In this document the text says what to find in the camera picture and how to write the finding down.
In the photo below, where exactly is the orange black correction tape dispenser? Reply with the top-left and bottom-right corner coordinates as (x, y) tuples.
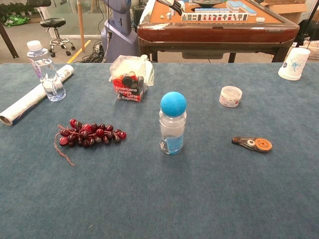
(231, 136), (273, 154)

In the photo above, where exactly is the black background robot hand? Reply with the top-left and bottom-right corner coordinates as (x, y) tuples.
(156, 0), (186, 16)

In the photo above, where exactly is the clear jar with blue label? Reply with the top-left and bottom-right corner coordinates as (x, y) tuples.
(159, 111), (187, 155)

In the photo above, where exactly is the blue foam ball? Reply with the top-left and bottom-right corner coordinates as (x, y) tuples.
(160, 91), (187, 118)

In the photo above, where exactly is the clear box of coffee capsules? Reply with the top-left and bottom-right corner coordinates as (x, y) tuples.
(109, 55), (148, 103)

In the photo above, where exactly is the red plastic grape bunch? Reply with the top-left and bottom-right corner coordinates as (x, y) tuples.
(54, 118), (127, 167)

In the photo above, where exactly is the blue felt table cloth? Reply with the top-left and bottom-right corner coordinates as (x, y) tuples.
(0, 62), (319, 239)

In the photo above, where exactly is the blue background robot body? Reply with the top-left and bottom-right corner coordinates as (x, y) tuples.
(101, 0), (140, 63)

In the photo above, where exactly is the brown wooden mahjong table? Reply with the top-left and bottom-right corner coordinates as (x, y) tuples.
(137, 0), (300, 63)

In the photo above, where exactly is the row of face-up mahjong tiles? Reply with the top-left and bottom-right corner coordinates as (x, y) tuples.
(181, 12), (249, 22)

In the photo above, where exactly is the clear plastic water bottle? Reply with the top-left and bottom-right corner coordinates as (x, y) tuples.
(26, 40), (67, 102)

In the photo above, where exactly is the row of blue-backed mahjong tiles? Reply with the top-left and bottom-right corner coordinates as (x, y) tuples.
(194, 7), (231, 13)

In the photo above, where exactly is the wooden pole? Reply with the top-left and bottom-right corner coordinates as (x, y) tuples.
(76, 0), (85, 52)

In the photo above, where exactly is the white rolled paper tube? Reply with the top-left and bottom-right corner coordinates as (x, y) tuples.
(0, 64), (75, 126)

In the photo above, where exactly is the stacked blue-backed mahjong tile row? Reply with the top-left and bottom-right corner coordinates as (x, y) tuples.
(225, 0), (257, 16)

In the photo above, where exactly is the black swivel stool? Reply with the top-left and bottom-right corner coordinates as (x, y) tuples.
(39, 17), (76, 58)

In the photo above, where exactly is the white flower print paper cup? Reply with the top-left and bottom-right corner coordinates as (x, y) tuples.
(278, 47), (311, 81)

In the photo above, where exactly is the white plastic basket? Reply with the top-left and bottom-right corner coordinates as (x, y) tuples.
(303, 46), (319, 60)

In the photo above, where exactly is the dark table leg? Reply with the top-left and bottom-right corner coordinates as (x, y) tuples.
(0, 22), (20, 60)

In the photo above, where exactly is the brown cardboard box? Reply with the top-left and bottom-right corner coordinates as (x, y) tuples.
(264, 0), (319, 24)

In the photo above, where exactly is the black tripod stand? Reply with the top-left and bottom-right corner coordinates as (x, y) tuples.
(295, 0), (319, 48)

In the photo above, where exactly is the green plastic bag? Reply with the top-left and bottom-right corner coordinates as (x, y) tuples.
(2, 14), (30, 27)

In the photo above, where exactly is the tangle of floor cables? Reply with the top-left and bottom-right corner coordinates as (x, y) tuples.
(74, 41), (107, 63)

